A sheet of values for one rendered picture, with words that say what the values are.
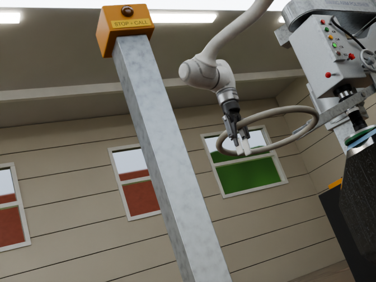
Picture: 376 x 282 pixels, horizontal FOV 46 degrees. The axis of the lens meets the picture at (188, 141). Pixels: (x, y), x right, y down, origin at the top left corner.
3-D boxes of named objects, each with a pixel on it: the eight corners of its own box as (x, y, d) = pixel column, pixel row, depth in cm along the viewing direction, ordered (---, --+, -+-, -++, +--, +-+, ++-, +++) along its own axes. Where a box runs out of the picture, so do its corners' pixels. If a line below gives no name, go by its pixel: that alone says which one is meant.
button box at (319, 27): (342, 62, 241) (321, 19, 249) (346, 59, 238) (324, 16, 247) (332, 62, 236) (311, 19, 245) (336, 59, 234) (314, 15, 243)
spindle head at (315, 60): (358, 99, 268) (328, 38, 282) (388, 80, 251) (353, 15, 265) (318, 103, 249) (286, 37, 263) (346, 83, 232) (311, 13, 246)
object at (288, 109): (277, 154, 237) (275, 149, 238) (342, 110, 199) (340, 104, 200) (198, 159, 213) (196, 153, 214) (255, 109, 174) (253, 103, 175)
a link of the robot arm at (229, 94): (240, 89, 196) (244, 101, 194) (225, 99, 201) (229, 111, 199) (226, 86, 189) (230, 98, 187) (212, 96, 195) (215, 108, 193)
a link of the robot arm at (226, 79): (225, 99, 202) (205, 95, 194) (217, 70, 208) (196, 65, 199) (243, 88, 195) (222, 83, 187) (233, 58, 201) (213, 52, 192)
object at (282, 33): (277, 50, 363) (269, 35, 368) (294, 48, 370) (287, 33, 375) (289, 35, 346) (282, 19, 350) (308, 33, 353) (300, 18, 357)
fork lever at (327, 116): (360, 102, 265) (355, 95, 266) (386, 85, 250) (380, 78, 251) (292, 144, 225) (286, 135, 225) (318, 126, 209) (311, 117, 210)
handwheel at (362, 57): (373, 80, 251) (361, 57, 256) (387, 70, 244) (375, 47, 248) (356, 81, 244) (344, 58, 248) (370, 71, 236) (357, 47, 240)
